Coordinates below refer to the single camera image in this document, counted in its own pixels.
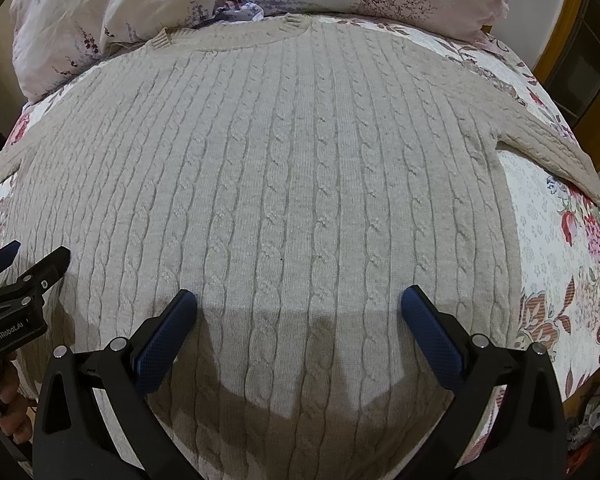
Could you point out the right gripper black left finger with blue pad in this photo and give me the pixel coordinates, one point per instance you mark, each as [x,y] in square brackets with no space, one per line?
[71,440]

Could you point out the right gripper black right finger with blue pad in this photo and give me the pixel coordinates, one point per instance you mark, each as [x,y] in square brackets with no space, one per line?
[528,439]

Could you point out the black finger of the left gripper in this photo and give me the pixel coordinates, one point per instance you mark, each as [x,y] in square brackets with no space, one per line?
[40,278]

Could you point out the person's left hand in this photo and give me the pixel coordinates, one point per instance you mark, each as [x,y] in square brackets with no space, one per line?
[15,422]

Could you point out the clutter beside bed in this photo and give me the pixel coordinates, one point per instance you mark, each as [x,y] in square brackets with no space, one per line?
[582,411]

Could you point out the floral quilted bedspread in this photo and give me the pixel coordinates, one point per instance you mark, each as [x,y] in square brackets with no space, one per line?
[555,239]

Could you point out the pink floral pillow left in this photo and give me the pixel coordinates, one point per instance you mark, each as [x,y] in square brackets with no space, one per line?
[56,40]

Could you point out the wooden cabinet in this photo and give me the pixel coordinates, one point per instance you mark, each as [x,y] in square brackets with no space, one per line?
[569,69]

